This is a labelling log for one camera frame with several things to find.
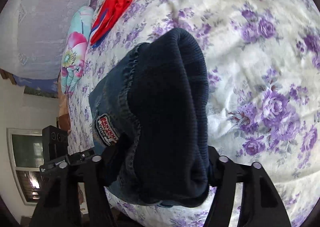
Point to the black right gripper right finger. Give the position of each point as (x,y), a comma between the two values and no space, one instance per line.
(261,204)

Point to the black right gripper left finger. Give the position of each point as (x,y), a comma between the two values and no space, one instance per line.
(74,194)

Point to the blue denim kids pants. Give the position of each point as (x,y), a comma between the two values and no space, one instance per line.
(149,123)

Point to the orange brown pillow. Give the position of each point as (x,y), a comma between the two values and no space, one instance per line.
(63,119)

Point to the teal pink floral folded blanket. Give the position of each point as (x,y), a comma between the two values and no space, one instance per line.
(73,58)

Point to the white lace curtain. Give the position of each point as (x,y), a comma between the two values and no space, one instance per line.
(33,36)

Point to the red white blue folded garment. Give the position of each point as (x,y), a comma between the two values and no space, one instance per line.
(109,13)

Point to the purple floral bed sheet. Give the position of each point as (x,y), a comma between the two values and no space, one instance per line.
(262,58)

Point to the window with white frame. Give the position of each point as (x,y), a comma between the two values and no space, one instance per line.
(26,156)

